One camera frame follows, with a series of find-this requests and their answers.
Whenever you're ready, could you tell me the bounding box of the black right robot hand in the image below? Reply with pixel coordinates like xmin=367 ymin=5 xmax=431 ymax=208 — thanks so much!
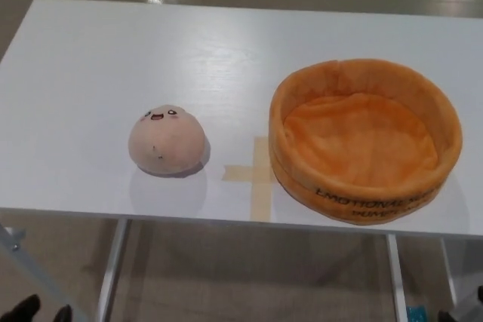
xmin=437 ymin=284 xmax=483 ymax=322

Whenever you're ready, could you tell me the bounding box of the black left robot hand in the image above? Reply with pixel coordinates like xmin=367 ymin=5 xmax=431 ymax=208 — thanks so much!
xmin=0 ymin=293 xmax=73 ymax=322

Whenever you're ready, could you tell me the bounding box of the pink round plush toy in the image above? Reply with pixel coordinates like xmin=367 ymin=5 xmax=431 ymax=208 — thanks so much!
xmin=127 ymin=107 xmax=208 ymax=178

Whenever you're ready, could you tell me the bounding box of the orange plush round basket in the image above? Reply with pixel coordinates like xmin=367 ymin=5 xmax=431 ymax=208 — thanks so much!
xmin=269 ymin=59 xmax=464 ymax=225

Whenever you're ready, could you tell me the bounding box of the teal plastic object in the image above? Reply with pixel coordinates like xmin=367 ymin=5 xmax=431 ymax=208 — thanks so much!
xmin=408 ymin=291 xmax=428 ymax=322

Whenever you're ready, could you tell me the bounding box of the grey diagonal table brace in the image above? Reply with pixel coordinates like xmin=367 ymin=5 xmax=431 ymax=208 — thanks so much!
xmin=0 ymin=223 xmax=66 ymax=312

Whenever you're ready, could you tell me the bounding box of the white table leg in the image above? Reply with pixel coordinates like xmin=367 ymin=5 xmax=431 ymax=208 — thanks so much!
xmin=98 ymin=219 xmax=132 ymax=322
xmin=386 ymin=232 xmax=409 ymax=322
xmin=439 ymin=238 xmax=460 ymax=284

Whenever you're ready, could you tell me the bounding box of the beige tape cross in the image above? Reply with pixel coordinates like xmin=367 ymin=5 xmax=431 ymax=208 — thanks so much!
xmin=223 ymin=136 xmax=277 ymax=221

